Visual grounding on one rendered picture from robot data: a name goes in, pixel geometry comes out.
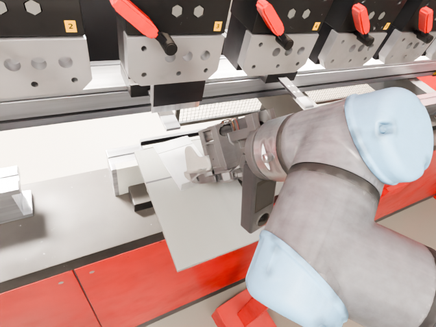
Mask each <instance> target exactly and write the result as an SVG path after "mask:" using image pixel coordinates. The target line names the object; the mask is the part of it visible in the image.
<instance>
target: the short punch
mask: <svg viewBox="0 0 436 327"><path fill-rule="evenodd" d="M205 82H206V81H205V80H201V81H193V82H179V83H171V84H157V85H151V96H150V101H151V113H157V112H166V111H172V110H181V109H187V108H196V107H199V102H200V101H202V97H203V93H204V87H205Z"/></svg>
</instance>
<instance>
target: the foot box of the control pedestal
mask: <svg viewBox="0 0 436 327"><path fill-rule="evenodd" d="M252 298H253V297H252V296H251V294H250V293H249V291H248V289H245V290H244V291H242V292H241V293H240V294H238V295H236V296H235V297H234V298H231V299H230V300H229V301H227V302H225V303H224V304H223V305H221V306H219V307H218V308H217V309H216V310H215V311H214V313H213V314H212V318H213V320H214V322H215V324H216V325H217V327H244V325H243V323H242V322H241V320H240V318H239V317H238V315H237V314H238V313H239V312H240V311H241V310H242V309H243V308H244V306H245V305H246V304H247V303H248V302H249V301H250V300H251V299H252ZM246 327H276V325H275V323H274V321H273V320H272V319H271V317H270V315H269V314H268V312H267V310H266V311H265V312H264V313H262V314H261V315H260V316H259V317H258V318H257V319H255V320H254V321H252V322H251V323H250V324H249V325H247V326H246Z"/></svg>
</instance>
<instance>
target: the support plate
mask: <svg viewBox="0 0 436 327"><path fill-rule="evenodd" d="M192 142H193V144H194V145H195V146H196V148H197V149H198V150H199V152H200V153H201V154H202V156H205V155H204V151H203V149H202V145H201V141H200V139H197V140H193V141H192ZM134 155H135V157H136V161H137V163H138V166H139V169H140V171H141V175H142V177H143V180H144V183H145V185H146V188H147V191H148V193H149V197H150V198H151V202H152V205H153V207H154V210H155V212H156V216H157V218H158V221H159V224H160V226H161V229H162V232H163V235H164V238H165V240H166V243H167V246H168V248H169V251H170V253H171V257H172V259H173V262H174V265H175V267H176V271H177V272H180V271H183V270H185V269H188V268H190V267H192V266H195V265H198V264H200V263H203V262H205V261H208V260H211V259H213V258H216V257H218V256H221V255H223V254H226V253H229V252H231V251H233V250H237V249H239V248H241V247H244V246H247V245H249V244H252V243H255V242H257V241H259V240H260V239H259V234H260V232H261V231H262V230H264V228H265V226H263V227H261V228H260V229H258V230H257V231H255V232H253V233H252V234H250V233H248V232H247V231H246V230H245V229H244V228H243V227H242V226H241V198H242V187H241V184H240V183H239V181H238V180H235V181H232V182H225V183H217V182H210V183H206V184H198V185H196V186H193V187H191V188H188V189H185V190H183V191H181V190H180V189H179V187H178V186H177V184H176V182H175V181H174V180H173V178H168V179H165V180H160V181H157V182H151V183H148V184H146V182H149V181H153V180H158V179H161V178H166V177H169V176H171V175H170V173H169V171H168V170H167V168H166V167H165V165H164V163H163V162H162V161H161V159H160V157H159V156H158V154H157V152H156V151H155V150H154V148H151V149H144V150H140V151H134ZM206 157H208V158H209V159H210V157H209V155H208V156H206Z"/></svg>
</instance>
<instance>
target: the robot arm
mask: <svg viewBox="0 0 436 327"><path fill-rule="evenodd" d="M228 120H229V121H228ZM224 121H225V122H224ZM198 133H199V137H200V141H201V145H202V149H203V151H204V155H205V156H201V157H200V156H198V155H197V153H196V152H195V151H194V149H193V147H191V146H187V147H186V148H185V157H186V166H187V171H186V172H184V176H185V177H186V178H187V179H188V180H189V181H191V182H192V183H195V184H206V183H210V182H217V183H225V182H232V181H235V180H238V179H240V180H241V181H243V182H242V198H241V226H242V227H243V228H244V229H245V230H246V231H247V232H248V233H250V234H252V233H253V232H255V231H257V230H258V229H260V228H261V227H263V226H265V228H264V230H262V231H261V232H260V234H259V239H260V240H259V242H258V246H257V248H256V251H255V253H254V256H253V259H252V261H251V264H250V267H249V269H248V272H247V275H246V280H245V281H246V285H247V289H248V291H249V293H250V294H251V296H252V297H253V298H255V299H256V300H257V301H258V302H260V303H262V304H263V305H265V306H267V307H268V308H270V309H272V310H273V311H275V312H277V313H279V314H281V315H283V316H284V317H286V318H288V319H290V320H291V321H293V322H295V323H297V324H299V325H301V326H303V327H342V326H343V323H344V322H347V320H348V319H350V320H352V321H354V322H356V323H358V324H360V325H362V326H364V327H436V250H435V249H433V248H431V247H428V246H426V245H423V244H422V243H419V242H418V241H415V240H413V239H411V238H409V237H406V236H404V235H402V234H399V233H398V232H395V231H394V230H391V229H389V228H387V227H385V226H382V225H380V224H378V223H375V222H374V218H375V216H376V212H377V209H378V204H379V202H380V198H381V195H382V191H383V187H384V185H385V184H387V185H397V184H398V183H399V182H412V181H414V180H416V179H418V178H420V177H421V176H422V175H423V173H424V170H425V169H427V168H428V166H429V165H430V162H431V158H432V154H433V129H432V125H431V120H430V117H429V114H428V112H427V110H426V108H425V106H424V105H423V104H422V103H421V101H420V99H419V98H418V97H417V96H416V95H415V94H414V93H413V92H411V91H409V90H407V89H405V88H399V87H392V88H385V89H382V90H377V91H372V92H368V93H363V94H360V95H359V94H356V93H355V94H352V95H349V96H348V97H347V98H346V99H341V100H338V101H334V102H332V103H328V104H324V105H320V106H316V107H314V108H310V109H307V110H303V111H300V112H296V113H292V114H289V115H285V116H282V117H278V118H276V115H275V112H274V108H271V109H268V110H263V111H260V112H255V113H252V114H249V115H245V116H244V117H242V118H238V117H235V118H231V119H225V120H223V121H221V123H218V124H214V125H213V126H210V127H206V128H205V129H203V130H200V131H198ZM212 140H213V141H212ZM208 155H209V157H210V159H209V158H208V157H206V156H208ZM204 168H206V169H204ZM276 182H284V184H283V186H282V188H281V190H280V193H279V195H278V198H277V200H276V202H275V204H274V196H275V191H276ZM273 206H274V207H273Z"/></svg>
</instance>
